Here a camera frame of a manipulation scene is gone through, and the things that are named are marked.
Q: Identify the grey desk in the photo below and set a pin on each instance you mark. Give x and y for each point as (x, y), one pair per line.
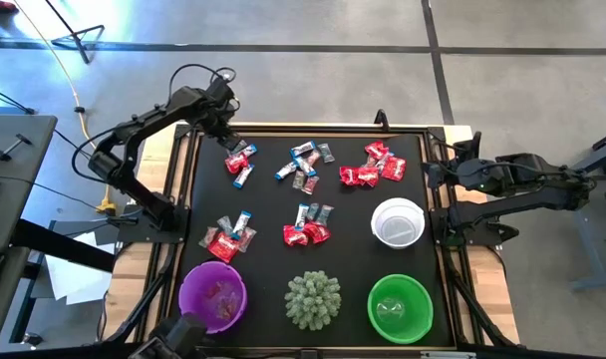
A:
(14, 199)

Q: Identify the black floor stand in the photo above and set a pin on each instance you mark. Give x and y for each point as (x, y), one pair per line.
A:
(78, 35)

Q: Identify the black diagonal frame strut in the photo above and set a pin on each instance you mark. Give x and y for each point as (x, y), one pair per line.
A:
(475, 309)
(143, 304)

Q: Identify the black clamp bracket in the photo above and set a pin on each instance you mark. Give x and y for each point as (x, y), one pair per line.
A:
(381, 119)

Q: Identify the grey metal desk frame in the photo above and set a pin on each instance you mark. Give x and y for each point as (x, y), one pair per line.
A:
(589, 234)

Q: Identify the purple plastic bowl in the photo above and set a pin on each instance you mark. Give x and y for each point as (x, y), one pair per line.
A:
(193, 304)

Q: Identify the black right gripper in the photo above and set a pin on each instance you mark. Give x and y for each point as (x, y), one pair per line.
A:
(465, 175)

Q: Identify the green plastic bowl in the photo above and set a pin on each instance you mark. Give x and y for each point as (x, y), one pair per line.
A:
(383, 329)

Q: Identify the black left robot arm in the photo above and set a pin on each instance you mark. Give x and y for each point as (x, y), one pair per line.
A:
(148, 119)

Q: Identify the black table mat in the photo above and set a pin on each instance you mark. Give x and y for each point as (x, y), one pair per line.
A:
(263, 279)

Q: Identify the succulent in patterned grey pot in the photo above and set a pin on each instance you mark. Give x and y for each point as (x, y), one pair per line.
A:
(313, 299)

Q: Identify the black mounted device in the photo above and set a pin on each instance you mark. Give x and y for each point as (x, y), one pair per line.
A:
(178, 334)

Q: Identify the white bowl with black face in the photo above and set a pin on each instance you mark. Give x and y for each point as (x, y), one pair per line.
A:
(397, 234)

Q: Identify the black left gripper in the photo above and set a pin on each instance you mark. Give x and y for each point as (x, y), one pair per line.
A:
(220, 117)

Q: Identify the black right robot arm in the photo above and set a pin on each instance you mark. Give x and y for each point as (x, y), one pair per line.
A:
(532, 194)

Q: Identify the black aluminium table frame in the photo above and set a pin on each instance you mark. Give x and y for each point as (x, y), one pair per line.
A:
(183, 130)

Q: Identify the white paper sheets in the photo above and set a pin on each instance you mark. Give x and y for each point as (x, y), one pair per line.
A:
(74, 279)

